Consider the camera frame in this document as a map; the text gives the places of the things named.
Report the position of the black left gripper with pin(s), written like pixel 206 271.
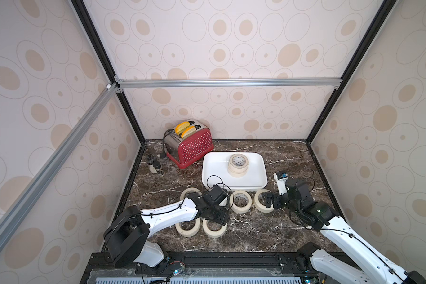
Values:
pixel 223 216

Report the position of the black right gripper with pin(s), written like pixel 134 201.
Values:
pixel 279 199

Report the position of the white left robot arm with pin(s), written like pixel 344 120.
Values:
pixel 126 239

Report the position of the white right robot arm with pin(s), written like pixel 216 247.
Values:
pixel 374 267

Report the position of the white plastic storage box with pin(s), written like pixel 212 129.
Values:
pixel 214 170

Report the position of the red polka dot toaster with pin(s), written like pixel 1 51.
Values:
pixel 184 152

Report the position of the dark pepper grinder bottle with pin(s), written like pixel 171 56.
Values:
pixel 158 168

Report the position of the rear yellow bread slice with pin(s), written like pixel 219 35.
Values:
pixel 181 127

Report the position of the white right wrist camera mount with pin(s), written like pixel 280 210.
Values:
pixel 298 191

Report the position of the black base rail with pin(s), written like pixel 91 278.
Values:
pixel 205 264

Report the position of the silver horizontal rear rail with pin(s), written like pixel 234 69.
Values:
pixel 219 83

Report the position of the black vertical frame post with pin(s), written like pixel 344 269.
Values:
pixel 370 35

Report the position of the black left frame post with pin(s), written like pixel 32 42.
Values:
pixel 93 36

